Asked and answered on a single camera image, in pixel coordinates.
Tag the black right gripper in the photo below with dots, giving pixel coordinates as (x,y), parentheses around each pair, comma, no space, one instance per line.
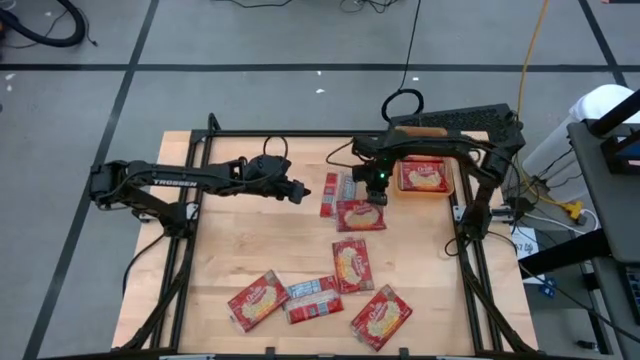
(372,176)

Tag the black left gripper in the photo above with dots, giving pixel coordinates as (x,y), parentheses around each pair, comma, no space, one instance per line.
(267,175)

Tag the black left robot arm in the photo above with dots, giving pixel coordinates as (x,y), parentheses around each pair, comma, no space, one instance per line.
(175,182)

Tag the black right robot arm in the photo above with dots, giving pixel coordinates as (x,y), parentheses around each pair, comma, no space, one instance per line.
(450,142)

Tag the orange plastic basket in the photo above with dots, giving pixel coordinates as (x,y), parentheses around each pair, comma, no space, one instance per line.
(425,194)

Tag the white paper sheet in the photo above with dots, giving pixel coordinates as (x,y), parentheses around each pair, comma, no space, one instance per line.
(525,250)

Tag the small blue object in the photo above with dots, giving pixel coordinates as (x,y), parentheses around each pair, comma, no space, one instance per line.
(550,287)

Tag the yellow plug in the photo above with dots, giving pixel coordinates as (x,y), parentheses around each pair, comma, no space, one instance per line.
(573,209)

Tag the gray desk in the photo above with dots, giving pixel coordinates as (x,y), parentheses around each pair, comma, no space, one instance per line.
(615,215)

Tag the white cylinder bin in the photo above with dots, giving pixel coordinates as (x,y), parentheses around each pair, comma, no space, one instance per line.
(600,102)

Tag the black device blue screen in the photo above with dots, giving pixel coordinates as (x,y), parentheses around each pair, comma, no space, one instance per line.
(622,152)

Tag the black pole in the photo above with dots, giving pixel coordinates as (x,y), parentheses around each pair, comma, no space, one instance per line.
(620,112)

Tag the dark keyboard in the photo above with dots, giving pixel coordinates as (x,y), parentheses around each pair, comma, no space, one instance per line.
(635,295)

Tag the black metal table frame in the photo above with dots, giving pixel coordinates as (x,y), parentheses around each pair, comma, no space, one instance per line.
(300,133)

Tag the silver mounting bracket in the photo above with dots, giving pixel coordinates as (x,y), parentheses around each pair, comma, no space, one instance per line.
(143,216)
(459,212)

